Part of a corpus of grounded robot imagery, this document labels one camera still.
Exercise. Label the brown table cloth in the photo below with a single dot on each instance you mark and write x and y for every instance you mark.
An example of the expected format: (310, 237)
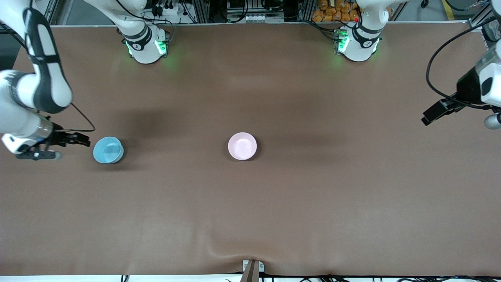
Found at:
(250, 215)

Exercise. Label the white power strip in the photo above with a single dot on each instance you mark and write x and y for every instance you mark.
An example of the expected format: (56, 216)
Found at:
(256, 18)

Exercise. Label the orange round objects pile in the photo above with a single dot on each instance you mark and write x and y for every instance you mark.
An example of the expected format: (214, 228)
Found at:
(328, 13)

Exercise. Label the pink bowl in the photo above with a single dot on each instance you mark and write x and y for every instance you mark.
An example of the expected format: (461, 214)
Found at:
(242, 146)

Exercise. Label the grey metal clamp bracket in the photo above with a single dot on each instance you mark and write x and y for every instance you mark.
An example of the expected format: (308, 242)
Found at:
(250, 272)

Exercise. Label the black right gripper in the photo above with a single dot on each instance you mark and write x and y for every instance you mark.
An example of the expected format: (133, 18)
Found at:
(59, 137)

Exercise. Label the white table corner bracket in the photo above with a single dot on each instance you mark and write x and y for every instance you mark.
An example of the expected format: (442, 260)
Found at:
(476, 26)

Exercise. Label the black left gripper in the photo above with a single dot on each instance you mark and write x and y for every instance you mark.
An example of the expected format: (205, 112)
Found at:
(465, 91)

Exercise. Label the aluminium frame rail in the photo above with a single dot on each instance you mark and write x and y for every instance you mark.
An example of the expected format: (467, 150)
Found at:
(53, 11)

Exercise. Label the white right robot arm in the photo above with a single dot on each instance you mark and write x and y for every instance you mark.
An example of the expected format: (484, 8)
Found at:
(23, 92)

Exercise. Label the aluminium frame post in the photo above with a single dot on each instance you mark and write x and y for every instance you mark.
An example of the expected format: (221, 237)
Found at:
(201, 11)
(305, 9)

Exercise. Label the light blue bowl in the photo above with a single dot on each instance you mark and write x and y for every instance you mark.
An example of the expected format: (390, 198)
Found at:
(106, 150)

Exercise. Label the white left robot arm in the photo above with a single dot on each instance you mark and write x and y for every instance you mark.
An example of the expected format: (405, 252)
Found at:
(360, 47)

